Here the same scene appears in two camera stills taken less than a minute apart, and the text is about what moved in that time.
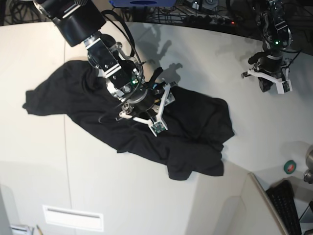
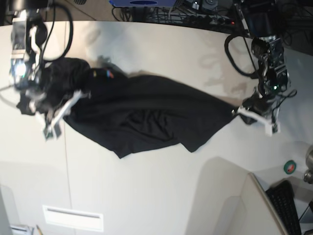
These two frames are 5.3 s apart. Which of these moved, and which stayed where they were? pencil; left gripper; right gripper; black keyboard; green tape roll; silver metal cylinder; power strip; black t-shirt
Moved: left gripper; black t-shirt; right gripper
Stayed: power strip; silver metal cylinder; pencil; black keyboard; green tape roll
